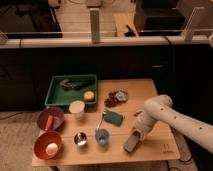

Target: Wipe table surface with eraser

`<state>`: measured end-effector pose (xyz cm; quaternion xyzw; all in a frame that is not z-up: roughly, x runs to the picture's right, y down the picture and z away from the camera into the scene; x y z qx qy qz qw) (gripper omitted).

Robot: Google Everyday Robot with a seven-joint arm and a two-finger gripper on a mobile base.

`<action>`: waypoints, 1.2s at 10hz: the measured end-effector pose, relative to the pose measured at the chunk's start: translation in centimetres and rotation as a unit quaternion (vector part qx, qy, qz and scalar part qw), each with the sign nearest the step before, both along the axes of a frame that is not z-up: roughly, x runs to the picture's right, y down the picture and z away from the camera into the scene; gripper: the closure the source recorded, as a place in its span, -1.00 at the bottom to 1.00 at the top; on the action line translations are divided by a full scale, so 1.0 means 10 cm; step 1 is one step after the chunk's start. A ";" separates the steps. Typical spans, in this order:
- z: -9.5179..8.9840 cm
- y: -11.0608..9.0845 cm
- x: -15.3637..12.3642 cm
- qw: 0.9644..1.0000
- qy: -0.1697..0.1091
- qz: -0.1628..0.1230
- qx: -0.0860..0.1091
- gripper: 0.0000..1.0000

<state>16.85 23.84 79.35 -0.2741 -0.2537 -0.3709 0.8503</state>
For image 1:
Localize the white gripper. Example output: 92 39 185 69
132 112 154 141

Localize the grey board eraser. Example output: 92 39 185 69
123 131 141 153

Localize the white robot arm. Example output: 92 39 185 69
134 95 213 153

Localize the green sponge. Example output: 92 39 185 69
103 110 123 126

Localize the blue grey flower toy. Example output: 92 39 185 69
115 90 128 102

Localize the blue glass cup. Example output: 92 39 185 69
95 129 109 145

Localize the orange fruit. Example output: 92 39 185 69
83 91 95 101

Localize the small metal cup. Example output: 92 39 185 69
74 132 87 147

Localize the white paper cup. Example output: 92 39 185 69
69 100 85 119

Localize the purple bowl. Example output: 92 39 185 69
36 107 64 131

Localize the dark cloth in tray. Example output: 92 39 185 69
60 79 94 90

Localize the green plastic tray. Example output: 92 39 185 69
45 74 98 107

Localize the carrot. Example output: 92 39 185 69
45 115 53 131

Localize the white egg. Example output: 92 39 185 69
46 143 58 155

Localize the red bowl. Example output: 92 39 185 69
34 131 62 160

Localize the wooden post right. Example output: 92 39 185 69
182 6 205 42

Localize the wooden post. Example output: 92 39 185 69
182 6 205 42
90 8 100 44

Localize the wooden post left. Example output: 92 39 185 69
90 8 100 44

